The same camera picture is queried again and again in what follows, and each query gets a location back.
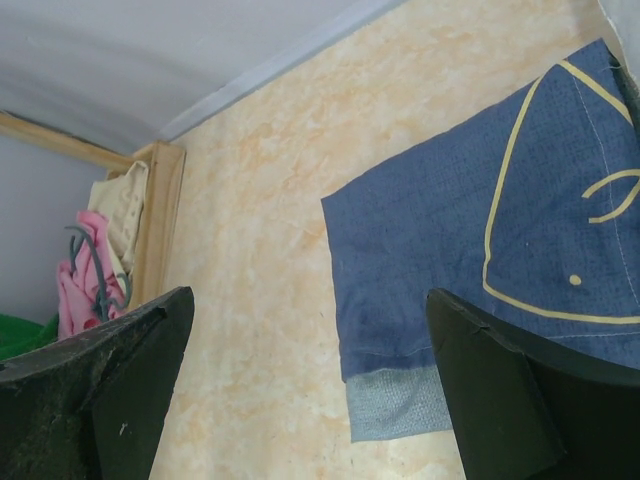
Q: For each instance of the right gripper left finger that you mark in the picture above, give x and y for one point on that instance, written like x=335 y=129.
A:
x=93 y=406

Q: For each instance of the light blue pillowcase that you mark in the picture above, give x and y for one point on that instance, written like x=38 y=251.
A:
x=529 y=210

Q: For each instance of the wooden tray box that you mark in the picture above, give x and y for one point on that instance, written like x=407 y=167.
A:
x=156 y=229

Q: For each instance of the pink garment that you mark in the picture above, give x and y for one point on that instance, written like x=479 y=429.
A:
x=85 y=280

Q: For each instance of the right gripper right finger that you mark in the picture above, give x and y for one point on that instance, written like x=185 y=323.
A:
x=524 y=407

